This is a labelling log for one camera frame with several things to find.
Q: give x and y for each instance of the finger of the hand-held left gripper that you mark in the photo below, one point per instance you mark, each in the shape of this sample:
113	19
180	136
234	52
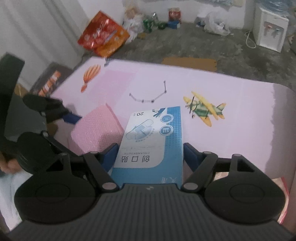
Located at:
57	143
71	118

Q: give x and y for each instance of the white curtain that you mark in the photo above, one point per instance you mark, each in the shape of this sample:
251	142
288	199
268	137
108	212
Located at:
34	27

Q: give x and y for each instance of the red snack bag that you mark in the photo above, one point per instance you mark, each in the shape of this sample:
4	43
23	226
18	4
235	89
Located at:
101	34

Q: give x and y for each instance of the white water dispenser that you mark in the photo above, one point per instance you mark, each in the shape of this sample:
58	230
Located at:
270	30

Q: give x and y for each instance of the pink soft packet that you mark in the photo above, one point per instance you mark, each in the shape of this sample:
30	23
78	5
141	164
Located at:
97	129

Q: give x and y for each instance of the small blue box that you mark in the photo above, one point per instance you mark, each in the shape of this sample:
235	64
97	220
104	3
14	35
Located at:
173	24

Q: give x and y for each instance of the person's left hand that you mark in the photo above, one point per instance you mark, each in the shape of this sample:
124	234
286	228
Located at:
8	166

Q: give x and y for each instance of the small red packet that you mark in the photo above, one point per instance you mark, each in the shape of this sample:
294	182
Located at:
174	15

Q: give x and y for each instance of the green bottles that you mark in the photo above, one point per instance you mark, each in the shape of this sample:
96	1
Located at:
153	23

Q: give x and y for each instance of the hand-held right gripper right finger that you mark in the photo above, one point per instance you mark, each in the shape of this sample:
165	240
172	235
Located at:
190	155

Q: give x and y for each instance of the blue bandage box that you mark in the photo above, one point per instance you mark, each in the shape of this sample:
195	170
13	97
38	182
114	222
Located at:
150	150

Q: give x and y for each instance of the pink wet wipes packet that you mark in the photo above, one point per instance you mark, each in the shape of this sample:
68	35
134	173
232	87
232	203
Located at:
281	199

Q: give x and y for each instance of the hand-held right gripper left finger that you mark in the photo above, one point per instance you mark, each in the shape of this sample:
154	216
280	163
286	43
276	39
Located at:
109	157

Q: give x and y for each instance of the crumpled white plastic bag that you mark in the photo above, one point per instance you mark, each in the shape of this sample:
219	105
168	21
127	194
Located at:
134	23
215	24

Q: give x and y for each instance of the flat cardboard piece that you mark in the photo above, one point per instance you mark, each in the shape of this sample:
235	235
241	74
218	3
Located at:
188	64

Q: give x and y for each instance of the black and orange appliance box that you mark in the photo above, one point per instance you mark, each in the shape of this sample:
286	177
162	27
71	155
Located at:
50	78

